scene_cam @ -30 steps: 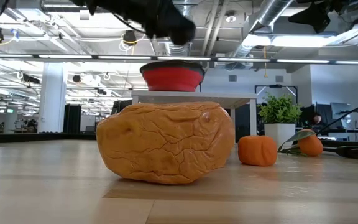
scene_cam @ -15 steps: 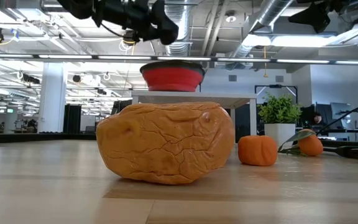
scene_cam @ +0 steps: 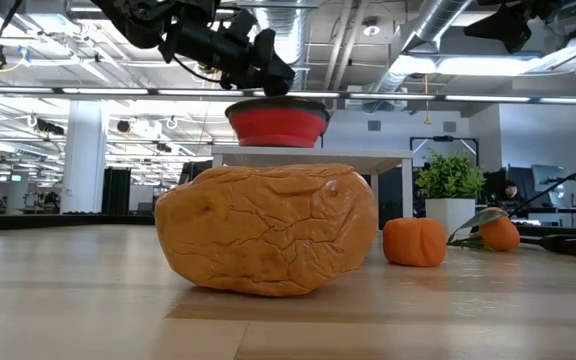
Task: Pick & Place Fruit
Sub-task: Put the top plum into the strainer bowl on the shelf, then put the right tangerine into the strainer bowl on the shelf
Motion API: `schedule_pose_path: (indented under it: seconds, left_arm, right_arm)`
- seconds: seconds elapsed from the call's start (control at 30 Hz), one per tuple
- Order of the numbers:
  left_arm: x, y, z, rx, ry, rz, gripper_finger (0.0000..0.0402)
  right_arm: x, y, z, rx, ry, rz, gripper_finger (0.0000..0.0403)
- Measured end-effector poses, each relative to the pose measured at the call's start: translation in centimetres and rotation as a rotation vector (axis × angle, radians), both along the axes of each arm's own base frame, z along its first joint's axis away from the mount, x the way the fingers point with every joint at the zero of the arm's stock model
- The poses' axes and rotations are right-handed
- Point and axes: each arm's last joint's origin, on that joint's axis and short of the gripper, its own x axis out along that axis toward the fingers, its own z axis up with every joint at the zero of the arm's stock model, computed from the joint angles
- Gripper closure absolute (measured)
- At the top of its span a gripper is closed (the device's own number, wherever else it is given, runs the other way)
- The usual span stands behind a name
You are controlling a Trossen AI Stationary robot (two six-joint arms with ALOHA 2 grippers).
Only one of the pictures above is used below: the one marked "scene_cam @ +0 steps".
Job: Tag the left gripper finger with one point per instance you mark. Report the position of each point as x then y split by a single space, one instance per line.
243 25
278 70

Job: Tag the red collapsible bowl grey rim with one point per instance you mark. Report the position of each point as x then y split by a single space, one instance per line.
278 127

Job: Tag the orange lumpy sweet potato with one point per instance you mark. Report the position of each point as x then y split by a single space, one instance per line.
268 230

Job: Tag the orange tangerine with leaf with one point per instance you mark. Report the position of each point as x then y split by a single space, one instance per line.
500 234

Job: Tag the small orange tangerine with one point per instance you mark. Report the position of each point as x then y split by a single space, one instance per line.
413 242

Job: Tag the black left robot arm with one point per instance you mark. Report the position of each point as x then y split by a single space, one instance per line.
133 20

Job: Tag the bright ceiling light panel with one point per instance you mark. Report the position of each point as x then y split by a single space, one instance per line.
478 65

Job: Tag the long ceiling light strip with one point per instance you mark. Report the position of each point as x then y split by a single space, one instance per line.
483 98

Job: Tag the small white table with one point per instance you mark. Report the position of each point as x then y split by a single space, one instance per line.
308 152

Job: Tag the dark computer monitor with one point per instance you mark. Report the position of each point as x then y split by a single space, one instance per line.
190 172

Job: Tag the grey desk monitor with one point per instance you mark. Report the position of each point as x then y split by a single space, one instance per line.
548 180

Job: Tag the person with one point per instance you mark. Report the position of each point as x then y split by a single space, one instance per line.
508 191

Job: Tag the white building column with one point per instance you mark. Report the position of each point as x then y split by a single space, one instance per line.
84 160

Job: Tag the black cabinet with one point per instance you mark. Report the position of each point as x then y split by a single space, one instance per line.
116 192

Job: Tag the green plant white pot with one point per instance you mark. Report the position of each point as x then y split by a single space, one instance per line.
450 215

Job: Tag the silver spiral ceiling duct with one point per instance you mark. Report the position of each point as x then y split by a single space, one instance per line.
438 20
288 45

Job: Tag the black whiteboard frame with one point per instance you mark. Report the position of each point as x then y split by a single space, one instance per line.
443 138

